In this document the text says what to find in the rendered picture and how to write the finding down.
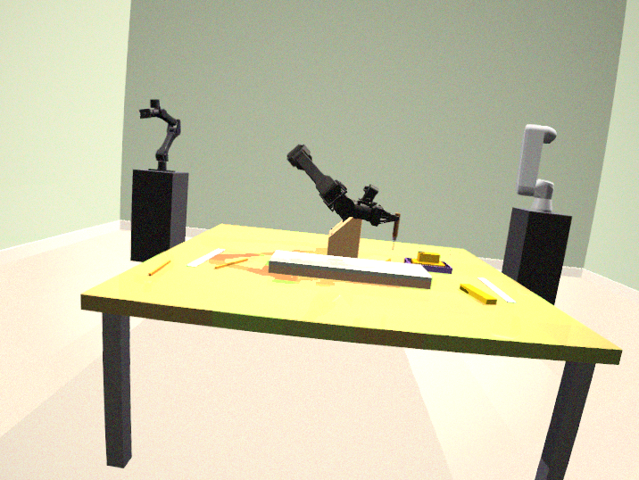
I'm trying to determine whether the awl with brown wooden handle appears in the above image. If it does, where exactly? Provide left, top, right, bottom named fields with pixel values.
left=393, top=213, right=401, bottom=241

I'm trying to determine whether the white flat bar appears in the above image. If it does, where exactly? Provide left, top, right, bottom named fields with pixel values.
left=478, top=277, right=516, bottom=303
left=187, top=249, right=226, bottom=268

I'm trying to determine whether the white rectangular panel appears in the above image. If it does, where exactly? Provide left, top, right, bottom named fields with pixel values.
left=268, top=250, right=433, bottom=289

